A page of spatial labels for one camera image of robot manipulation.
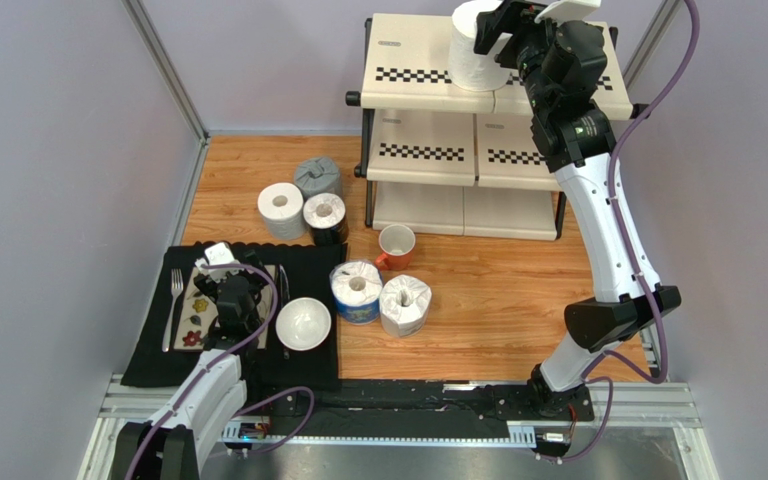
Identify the plain white paper roll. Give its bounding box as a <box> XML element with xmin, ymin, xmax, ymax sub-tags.
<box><xmin>447</xmin><ymin>0</ymin><xmax>513</xmax><ymax>93</ymax></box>

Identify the white embossed paper roll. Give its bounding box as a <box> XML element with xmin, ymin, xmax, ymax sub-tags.
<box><xmin>257</xmin><ymin>182</ymin><xmax>307</xmax><ymax>240</ymax></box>

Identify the blue-wrapped paper roll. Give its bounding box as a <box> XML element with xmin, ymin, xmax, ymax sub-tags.
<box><xmin>330</xmin><ymin>260</ymin><xmax>384</xmax><ymax>325</ymax></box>

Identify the white plastic-wrapped paper roll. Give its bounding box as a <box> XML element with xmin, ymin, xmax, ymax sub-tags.
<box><xmin>379</xmin><ymin>275</ymin><xmax>432</xmax><ymax>338</ymax></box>

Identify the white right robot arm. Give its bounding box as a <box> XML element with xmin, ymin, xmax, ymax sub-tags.
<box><xmin>473</xmin><ymin>1</ymin><xmax>681</xmax><ymax>418</ymax></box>

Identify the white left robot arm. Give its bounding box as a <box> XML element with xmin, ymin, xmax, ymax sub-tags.
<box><xmin>109</xmin><ymin>303</ymin><xmax>277</xmax><ymax>479</ymax></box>

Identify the beige checkered three-tier shelf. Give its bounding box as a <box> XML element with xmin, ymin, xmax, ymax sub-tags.
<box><xmin>345</xmin><ymin>13</ymin><xmax>652</xmax><ymax>242</ymax></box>

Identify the floral square ceramic plate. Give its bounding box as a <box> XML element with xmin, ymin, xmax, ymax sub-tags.
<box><xmin>169</xmin><ymin>267</ymin><xmax>274</xmax><ymax>352</ymax></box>

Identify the silver metal fork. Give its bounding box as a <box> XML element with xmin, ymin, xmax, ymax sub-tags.
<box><xmin>161</xmin><ymin>268</ymin><xmax>185</xmax><ymax>353</ymax></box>

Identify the black cloth placemat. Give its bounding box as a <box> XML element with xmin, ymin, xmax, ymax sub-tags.
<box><xmin>121</xmin><ymin>242</ymin><xmax>347</xmax><ymax>391</ymax></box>

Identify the white ceramic bowl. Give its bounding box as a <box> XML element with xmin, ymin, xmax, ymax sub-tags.
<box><xmin>275</xmin><ymin>297</ymin><xmax>332</xmax><ymax>352</ymax></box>

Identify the black-wrapped paper roll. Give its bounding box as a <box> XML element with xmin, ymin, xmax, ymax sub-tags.
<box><xmin>303</xmin><ymin>193</ymin><xmax>349</xmax><ymax>246</ymax></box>

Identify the grey-wrapped paper roll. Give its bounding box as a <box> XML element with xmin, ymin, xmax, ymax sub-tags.
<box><xmin>293</xmin><ymin>156</ymin><xmax>343</xmax><ymax>200</ymax></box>

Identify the orange ceramic mug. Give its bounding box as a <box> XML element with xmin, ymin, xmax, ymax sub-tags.
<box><xmin>375</xmin><ymin>224</ymin><xmax>416</xmax><ymax>271</ymax></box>

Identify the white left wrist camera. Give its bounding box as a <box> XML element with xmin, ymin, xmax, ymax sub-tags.
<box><xmin>204</xmin><ymin>242</ymin><xmax>236</xmax><ymax>266</ymax></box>

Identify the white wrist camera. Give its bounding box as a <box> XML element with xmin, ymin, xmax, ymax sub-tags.
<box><xmin>204</xmin><ymin>242</ymin><xmax>236</xmax><ymax>266</ymax></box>
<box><xmin>535</xmin><ymin>0</ymin><xmax>602</xmax><ymax>23</ymax></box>

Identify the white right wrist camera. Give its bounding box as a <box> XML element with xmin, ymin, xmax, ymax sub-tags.
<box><xmin>535</xmin><ymin>0</ymin><xmax>602</xmax><ymax>23</ymax></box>

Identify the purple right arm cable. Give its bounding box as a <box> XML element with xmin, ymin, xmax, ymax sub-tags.
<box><xmin>534</xmin><ymin>0</ymin><xmax>700</xmax><ymax>465</ymax></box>

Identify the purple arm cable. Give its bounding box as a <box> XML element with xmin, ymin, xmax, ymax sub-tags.
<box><xmin>534</xmin><ymin>0</ymin><xmax>700</xmax><ymax>465</ymax></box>
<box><xmin>124</xmin><ymin>262</ymin><xmax>315</xmax><ymax>480</ymax></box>

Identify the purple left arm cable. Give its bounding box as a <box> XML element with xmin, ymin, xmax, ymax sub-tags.
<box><xmin>124</xmin><ymin>262</ymin><xmax>315</xmax><ymax>480</ymax></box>

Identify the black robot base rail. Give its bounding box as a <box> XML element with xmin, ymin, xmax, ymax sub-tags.
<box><xmin>224</xmin><ymin>380</ymin><xmax>596</xmax><ymax>456</ymax></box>

